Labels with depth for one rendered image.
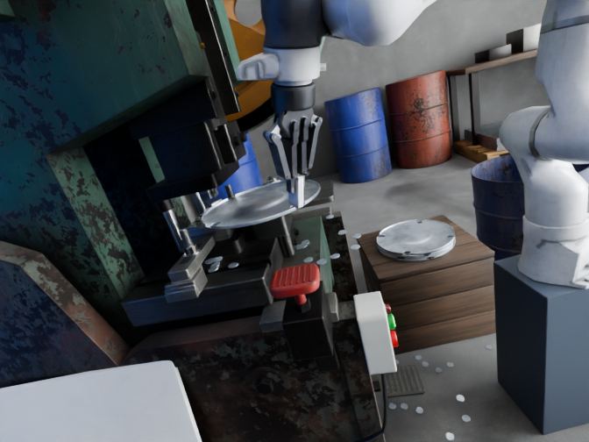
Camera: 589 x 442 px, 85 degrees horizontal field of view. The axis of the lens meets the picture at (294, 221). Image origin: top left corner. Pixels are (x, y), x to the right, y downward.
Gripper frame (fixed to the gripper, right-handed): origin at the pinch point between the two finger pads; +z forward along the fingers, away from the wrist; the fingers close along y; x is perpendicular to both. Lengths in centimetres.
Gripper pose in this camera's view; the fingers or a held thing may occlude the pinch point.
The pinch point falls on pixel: (295, 189)
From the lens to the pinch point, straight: 64.3
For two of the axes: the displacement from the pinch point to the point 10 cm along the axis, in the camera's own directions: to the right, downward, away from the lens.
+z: 0.3, 8.2, 5.7
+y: 7.1, -4.1, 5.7
